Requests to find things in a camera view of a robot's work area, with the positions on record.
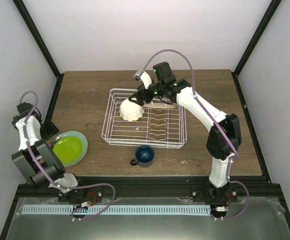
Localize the white scalloped bowl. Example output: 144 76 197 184
119 99 145 122

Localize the woven bamboo plate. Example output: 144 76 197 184
143 102 176 109

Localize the lime green plate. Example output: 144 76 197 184
53 136 83 165

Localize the white wire dish rack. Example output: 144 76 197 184
101 88 187 149

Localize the pale green plate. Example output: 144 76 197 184
51 130 88 167

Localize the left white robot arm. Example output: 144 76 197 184
11 102 87 202

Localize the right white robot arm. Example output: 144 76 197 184
127 61 242 202

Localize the dark blue mug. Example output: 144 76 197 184
130 145 155 168

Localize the light blue slotted strip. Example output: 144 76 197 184
21 204 211 216

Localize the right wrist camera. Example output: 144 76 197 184
133 70 153 89

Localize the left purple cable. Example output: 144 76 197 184
18 90 116 222

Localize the purple cable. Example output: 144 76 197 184
137 48 250 222
18 90 116 222

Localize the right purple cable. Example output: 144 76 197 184
137 48 250 222

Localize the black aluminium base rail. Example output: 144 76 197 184
17 175 281 203

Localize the left black frame post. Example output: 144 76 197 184
12 0 61 79

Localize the black frame post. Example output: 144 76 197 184
12 0 61 79
235 0 283 73

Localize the right black frame post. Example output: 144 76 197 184
235 0 283 73

